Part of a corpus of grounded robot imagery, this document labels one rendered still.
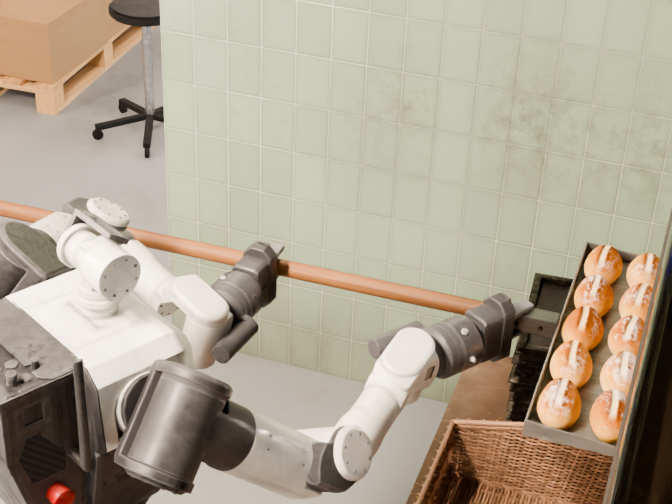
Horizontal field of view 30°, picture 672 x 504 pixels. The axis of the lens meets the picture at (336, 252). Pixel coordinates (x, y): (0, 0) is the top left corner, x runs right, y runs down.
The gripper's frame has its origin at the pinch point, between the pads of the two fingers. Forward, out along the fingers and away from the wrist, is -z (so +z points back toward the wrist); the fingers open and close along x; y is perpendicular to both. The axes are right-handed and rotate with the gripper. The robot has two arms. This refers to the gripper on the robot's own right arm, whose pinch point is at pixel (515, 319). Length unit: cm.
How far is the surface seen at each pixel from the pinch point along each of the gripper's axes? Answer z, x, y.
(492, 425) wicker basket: -18, 44, -19
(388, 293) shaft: 13.4, -0.1, -17.7
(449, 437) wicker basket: -10, 46, -23
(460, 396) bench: -33, 61, -45
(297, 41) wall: -50, 10, -138
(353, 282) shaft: 16.9, -0.6, -23.1
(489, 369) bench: -46, 61, -49
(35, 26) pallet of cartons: -60, 79, -344
